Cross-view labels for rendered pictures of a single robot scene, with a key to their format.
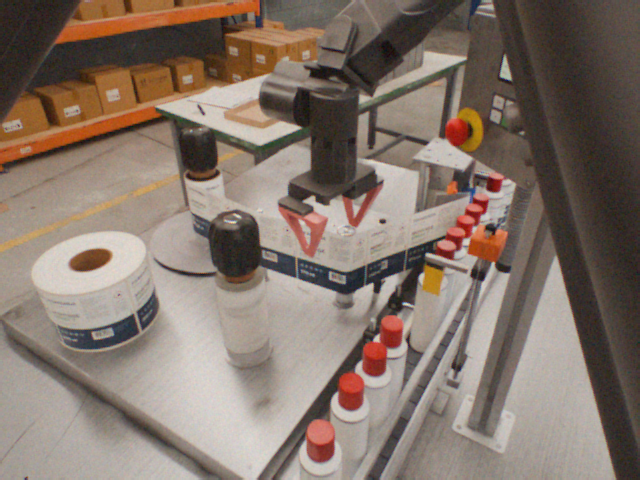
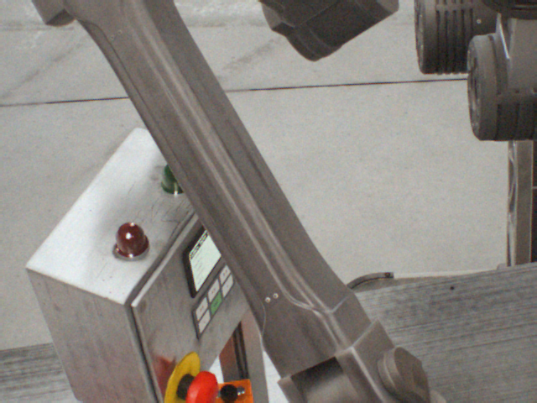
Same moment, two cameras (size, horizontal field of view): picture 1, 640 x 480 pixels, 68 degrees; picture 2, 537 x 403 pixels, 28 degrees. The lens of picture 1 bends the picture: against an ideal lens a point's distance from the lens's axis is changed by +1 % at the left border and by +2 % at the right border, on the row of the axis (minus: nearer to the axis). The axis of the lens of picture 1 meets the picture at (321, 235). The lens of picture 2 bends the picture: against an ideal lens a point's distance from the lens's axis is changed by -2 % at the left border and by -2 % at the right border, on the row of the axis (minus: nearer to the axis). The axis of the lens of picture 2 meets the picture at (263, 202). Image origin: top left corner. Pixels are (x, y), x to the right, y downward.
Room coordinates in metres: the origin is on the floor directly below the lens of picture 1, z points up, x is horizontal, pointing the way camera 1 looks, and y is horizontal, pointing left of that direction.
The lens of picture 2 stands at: (0.85, 0.27, 2.09)
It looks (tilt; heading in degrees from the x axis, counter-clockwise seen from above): 47 degrees down; 235
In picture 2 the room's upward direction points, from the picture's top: 7 degrees counter-clockwise
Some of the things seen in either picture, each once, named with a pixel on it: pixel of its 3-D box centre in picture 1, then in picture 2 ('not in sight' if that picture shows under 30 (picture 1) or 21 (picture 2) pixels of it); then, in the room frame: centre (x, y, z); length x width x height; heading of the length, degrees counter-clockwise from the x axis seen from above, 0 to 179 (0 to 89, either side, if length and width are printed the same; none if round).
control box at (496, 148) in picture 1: (533, 95); (152, 285); (0.60, -0.27, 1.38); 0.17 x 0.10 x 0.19; 23
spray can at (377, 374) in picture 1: (371, 398); not in sight; (0.44, -0.07, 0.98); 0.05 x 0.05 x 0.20
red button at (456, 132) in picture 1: (458, 131); (197, 391); (0.62, -0.19, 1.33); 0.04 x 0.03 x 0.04; 23
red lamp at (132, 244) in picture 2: not in sight; (130, 238); (0.62, -0.23, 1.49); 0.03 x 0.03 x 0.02
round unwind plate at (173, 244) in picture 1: (212, 237); not in sight; (1.01, 0.28, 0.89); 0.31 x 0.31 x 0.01
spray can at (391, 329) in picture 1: (387, 370); not in sight; (0.49, -0.10, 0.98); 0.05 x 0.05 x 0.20
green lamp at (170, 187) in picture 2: not in sight; (176, 176); (0.56, -0.26, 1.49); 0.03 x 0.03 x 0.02
